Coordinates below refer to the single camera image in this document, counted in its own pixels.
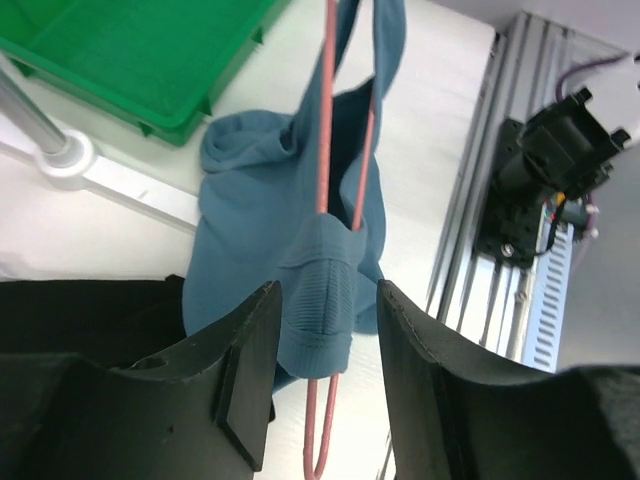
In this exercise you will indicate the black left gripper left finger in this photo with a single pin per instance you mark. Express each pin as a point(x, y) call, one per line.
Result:
point(198, 409)

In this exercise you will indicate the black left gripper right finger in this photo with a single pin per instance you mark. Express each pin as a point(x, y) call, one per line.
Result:
point(459, 411)

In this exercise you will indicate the blue tank top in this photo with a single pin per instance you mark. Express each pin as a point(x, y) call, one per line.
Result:
point(259, 220)

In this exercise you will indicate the pink hanger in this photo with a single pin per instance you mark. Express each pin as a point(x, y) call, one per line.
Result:
point(314, 464)

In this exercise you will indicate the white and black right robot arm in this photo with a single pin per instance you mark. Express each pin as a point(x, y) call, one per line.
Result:
point(559, 155)

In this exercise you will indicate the black tank top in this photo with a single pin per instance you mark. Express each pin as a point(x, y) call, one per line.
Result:
point(112, 322)

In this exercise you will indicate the metal clothes rack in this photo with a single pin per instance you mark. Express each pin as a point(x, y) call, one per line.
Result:
point(71, 160)

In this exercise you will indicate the green plastic tray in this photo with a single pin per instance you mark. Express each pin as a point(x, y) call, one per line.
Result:
point(159, 65)

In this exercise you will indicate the aluminium mounting rail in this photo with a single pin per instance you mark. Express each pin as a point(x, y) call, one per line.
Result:
point(502, 272)

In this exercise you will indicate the grey slotted cable duct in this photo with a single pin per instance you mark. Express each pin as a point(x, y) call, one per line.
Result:
point(547, 303)

